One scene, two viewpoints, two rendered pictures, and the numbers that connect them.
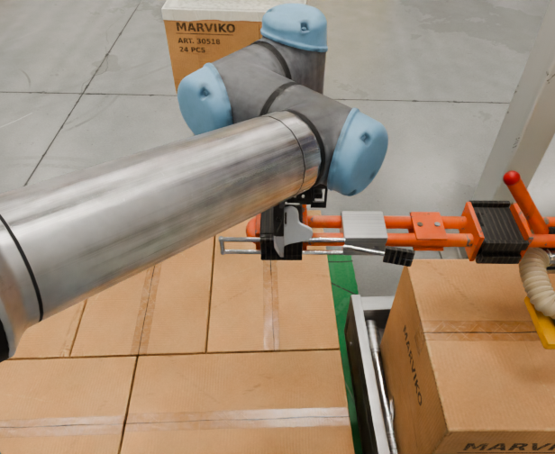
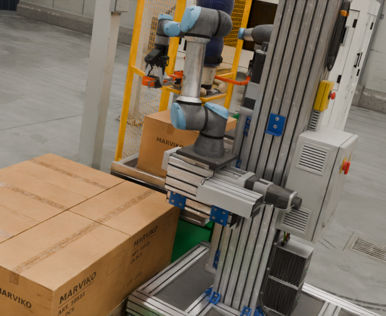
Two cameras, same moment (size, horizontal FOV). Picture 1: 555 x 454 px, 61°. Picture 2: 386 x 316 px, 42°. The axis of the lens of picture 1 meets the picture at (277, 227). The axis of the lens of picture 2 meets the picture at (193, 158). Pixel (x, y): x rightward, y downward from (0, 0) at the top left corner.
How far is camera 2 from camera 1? 2.49 m
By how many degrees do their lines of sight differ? 61
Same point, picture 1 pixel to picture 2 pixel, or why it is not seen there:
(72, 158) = not seen: outside the picture
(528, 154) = (103, 110)
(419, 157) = (9, 158)
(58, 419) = (74, 233)
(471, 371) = not seen: hidden behind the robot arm
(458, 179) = not seen: hidden behind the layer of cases
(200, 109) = (176, 28)
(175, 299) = (47, 193)
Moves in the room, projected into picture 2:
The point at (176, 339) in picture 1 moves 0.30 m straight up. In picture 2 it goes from (71, 200) to (78, 149)
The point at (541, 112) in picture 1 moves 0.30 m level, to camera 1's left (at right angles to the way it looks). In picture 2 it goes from (104, 88) to (81, 92)
